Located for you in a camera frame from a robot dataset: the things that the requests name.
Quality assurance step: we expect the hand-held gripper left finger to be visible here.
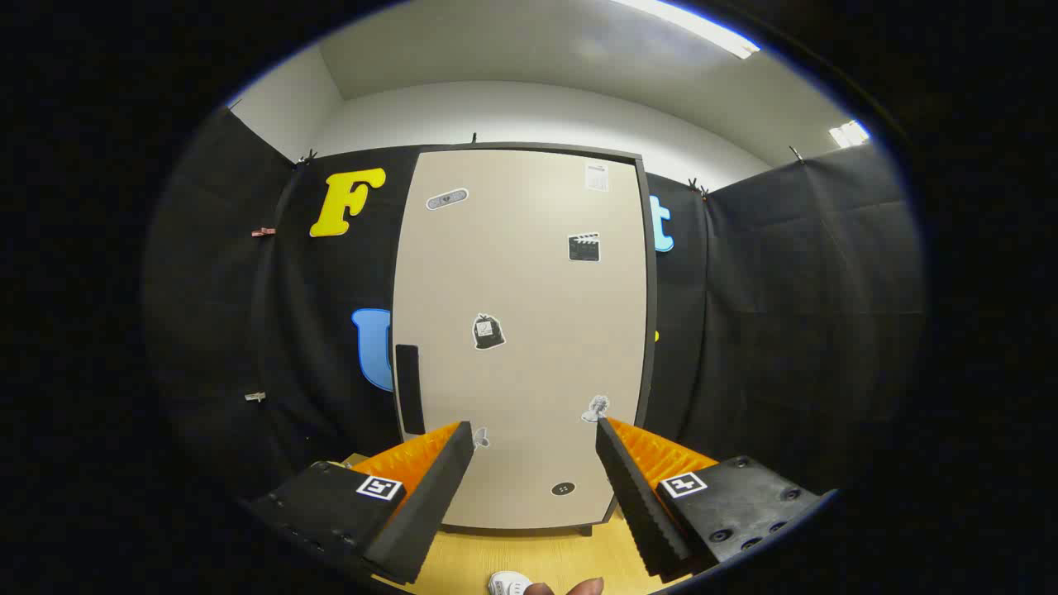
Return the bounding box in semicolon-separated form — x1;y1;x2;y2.
240;420;476;588

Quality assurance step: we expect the small ceiling light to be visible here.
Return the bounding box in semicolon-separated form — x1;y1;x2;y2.
829;120;871;150

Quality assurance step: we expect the black backdrop cloth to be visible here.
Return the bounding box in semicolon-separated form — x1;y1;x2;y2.
145;107;927;513

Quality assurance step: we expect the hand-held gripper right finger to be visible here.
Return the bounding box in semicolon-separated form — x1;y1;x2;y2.
595;417;836;579

